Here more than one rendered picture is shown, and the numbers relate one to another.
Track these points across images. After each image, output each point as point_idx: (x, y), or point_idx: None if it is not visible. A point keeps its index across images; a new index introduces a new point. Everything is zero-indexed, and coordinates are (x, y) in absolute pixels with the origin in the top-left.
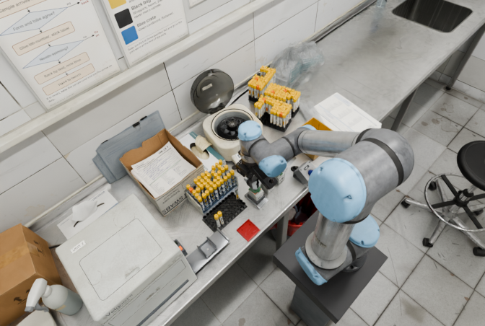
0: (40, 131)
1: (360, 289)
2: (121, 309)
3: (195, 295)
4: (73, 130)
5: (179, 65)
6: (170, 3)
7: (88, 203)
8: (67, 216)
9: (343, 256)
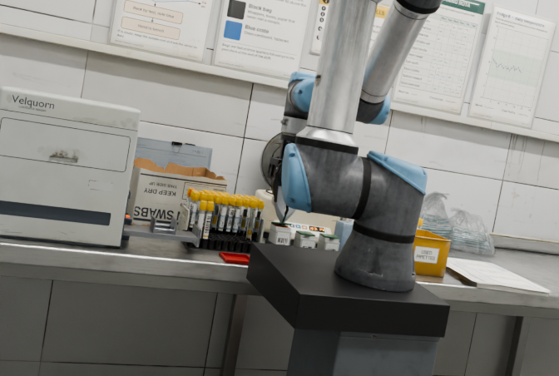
0: (85, 60)
1: (368, 297)
2: (28, 115)
3: (101, 253)
4: (111, 87)
5: (267, 111)
6: (290, 30)
7: None
8: None
9: (344, 138)
